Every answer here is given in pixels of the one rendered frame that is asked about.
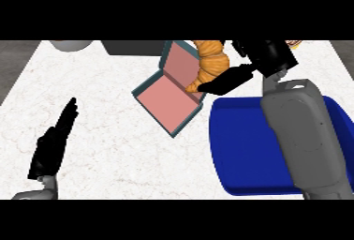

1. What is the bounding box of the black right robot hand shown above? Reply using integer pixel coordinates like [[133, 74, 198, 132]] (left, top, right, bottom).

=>
[[197, 39, 300, 97]]

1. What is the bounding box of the open pink teal box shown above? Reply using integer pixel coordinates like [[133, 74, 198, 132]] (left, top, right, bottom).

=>
[[130, 39, 208, 139]]

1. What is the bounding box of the pale grey round pot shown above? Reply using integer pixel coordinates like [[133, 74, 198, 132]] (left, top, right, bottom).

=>
[[49, 39, 96, 53]]

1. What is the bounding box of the dark grey rectangular block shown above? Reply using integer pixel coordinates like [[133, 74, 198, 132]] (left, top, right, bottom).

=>
[[101, 39, 167, 57]]

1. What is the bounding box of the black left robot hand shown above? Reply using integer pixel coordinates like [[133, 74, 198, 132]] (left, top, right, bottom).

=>
[[27, 97, 80, 181]]

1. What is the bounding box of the yellow and red striped item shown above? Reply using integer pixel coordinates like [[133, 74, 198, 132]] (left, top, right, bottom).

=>
[[285, 39, 304, 50]]

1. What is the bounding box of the golden brown croissant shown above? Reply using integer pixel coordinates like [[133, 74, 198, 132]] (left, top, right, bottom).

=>
[[185, 39, 232, 94]]

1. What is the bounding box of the blue plastic tray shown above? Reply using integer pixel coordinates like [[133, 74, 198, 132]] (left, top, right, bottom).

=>
[[210, 95, 354, 197]]

